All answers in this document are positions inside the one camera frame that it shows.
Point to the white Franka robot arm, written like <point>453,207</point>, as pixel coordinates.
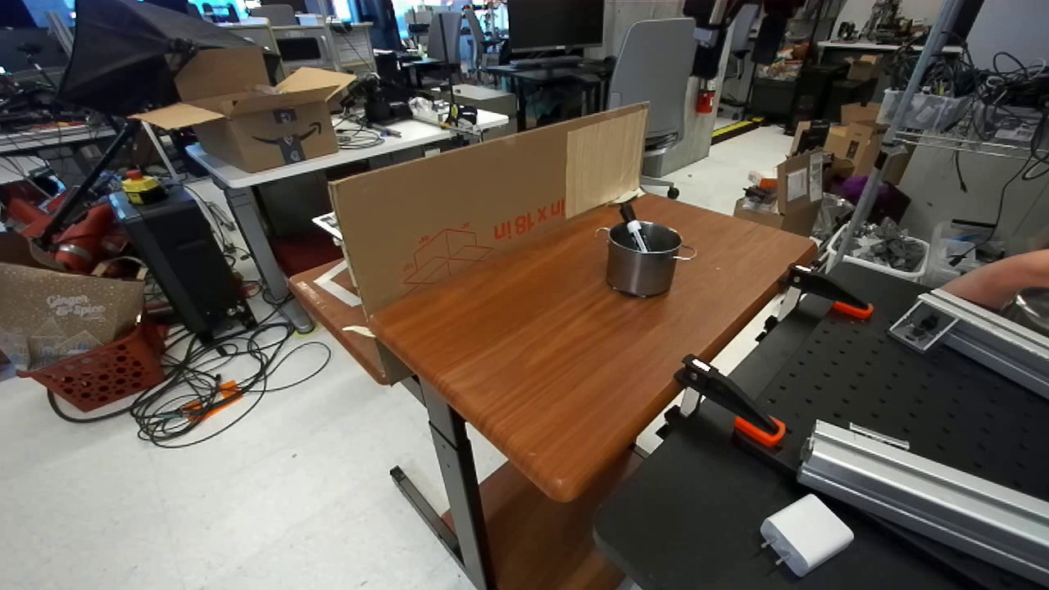
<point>709,38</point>

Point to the person's bare forearm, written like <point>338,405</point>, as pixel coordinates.
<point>1002,281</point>

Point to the wooden desk with black legs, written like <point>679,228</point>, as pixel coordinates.
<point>545,349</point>

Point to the steel pot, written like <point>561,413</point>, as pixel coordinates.
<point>640,274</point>

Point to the brown cardboard panel red print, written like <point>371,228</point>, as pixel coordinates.
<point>438,217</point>

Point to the black orange spring clamp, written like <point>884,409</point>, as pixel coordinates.
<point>832,290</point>
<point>729,401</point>

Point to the red fire extinguisher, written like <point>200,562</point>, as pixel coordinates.
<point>706,104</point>

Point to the black monitor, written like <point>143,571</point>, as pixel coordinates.
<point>554,21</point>

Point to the grey work table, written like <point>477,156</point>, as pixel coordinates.
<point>250,207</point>

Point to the open cardboard box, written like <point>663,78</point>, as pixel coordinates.
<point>266,125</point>

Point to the orange power plug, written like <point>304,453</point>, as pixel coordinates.
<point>213,401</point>

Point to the black perforated breadboard table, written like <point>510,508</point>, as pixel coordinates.
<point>852,381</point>

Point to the black equipment cabinet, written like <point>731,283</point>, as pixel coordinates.
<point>182,264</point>

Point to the stacked brown cardboard boxes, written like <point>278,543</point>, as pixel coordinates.
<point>839,150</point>

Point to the white plastic bin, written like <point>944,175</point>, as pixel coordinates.
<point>886,252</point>

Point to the white power adapter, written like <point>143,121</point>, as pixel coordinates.
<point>808,531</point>

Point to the silver metal pole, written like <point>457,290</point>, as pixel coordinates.
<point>889,131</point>

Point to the yellow emergency stop button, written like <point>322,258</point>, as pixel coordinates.
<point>139,188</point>

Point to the red plastic basket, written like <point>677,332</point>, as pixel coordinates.
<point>103,371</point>

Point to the red machine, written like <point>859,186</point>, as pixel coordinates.
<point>78,240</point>

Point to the brown paper bag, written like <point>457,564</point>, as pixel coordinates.
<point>60,312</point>

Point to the aluminium extrusion with end plate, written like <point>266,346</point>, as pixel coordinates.
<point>995,338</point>

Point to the black photo softbox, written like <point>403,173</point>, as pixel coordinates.
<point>118,52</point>

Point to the long aluminium extrusion rail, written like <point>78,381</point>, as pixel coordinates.
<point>929,494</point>

